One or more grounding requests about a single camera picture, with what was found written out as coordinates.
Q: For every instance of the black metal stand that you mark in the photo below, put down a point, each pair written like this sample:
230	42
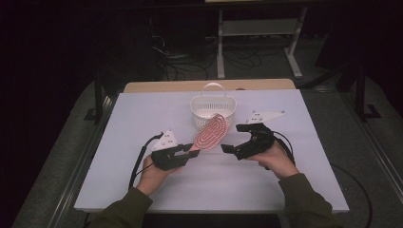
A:
361	95
99	95

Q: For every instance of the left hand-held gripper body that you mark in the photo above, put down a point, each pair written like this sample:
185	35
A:
166	158

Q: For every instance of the aluminium rail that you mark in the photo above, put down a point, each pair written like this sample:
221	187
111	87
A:
377	145
82	164

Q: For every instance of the person's right hand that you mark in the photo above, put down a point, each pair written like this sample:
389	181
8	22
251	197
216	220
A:
278	161

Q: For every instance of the person's left hand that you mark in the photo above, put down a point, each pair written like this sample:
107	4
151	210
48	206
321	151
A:
155	179

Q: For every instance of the white metal stand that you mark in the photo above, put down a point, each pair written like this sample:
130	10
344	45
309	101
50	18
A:
259	28

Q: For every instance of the white plastic basket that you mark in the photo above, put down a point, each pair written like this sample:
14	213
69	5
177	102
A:
207	107

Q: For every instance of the pink hairbrush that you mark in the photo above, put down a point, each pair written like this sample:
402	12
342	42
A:
212	133

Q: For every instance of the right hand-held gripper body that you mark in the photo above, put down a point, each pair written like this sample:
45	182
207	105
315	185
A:
258	142

